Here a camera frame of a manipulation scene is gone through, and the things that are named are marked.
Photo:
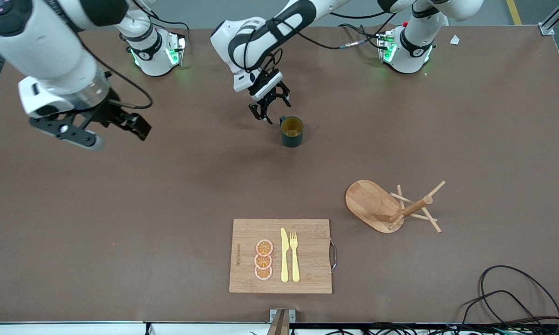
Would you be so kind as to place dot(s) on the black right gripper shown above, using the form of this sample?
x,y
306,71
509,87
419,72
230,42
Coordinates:
x,y
108,113

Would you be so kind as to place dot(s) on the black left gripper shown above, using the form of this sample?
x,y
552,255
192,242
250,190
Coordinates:
x,y
269,88

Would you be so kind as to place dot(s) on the teal ribbed cup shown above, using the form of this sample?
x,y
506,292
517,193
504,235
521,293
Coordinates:
x,y
292,138

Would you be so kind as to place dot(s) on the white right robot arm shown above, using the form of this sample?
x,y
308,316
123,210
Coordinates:
x,y
51,46

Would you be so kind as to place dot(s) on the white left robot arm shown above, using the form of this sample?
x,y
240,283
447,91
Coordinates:
x,y
261,37

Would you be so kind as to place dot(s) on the wooden mug rack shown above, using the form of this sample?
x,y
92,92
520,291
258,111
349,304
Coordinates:
x,y
370,204

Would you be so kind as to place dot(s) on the orange slice toy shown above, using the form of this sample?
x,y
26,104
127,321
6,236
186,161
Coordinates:
x,y
262,262
264,247
262,274

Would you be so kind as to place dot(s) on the yellow plastic knife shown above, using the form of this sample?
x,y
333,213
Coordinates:
x,y
284,260

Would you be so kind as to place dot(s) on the yellow plastic fork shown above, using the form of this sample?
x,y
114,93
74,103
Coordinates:
x,y
295,263

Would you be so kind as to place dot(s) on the white paper scrap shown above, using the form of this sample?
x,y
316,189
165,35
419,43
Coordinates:
x,y
455,40

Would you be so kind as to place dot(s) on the white table edge rail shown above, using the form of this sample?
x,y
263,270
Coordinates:
x,y
75,328

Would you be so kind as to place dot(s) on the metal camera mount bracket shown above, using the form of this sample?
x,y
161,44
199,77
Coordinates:
x,y
282,318

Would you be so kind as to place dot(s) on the aluminium frame post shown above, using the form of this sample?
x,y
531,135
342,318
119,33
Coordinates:
x,y
556,21

